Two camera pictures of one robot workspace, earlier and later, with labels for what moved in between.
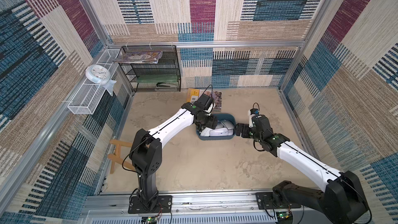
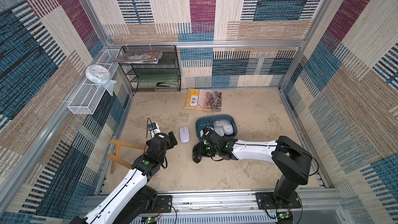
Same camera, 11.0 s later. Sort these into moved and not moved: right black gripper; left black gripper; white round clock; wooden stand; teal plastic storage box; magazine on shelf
Moved: left black gripper; right black gripper
Not moved: wooden stand; magazine on shelf; teal plastic storage box; white round clock
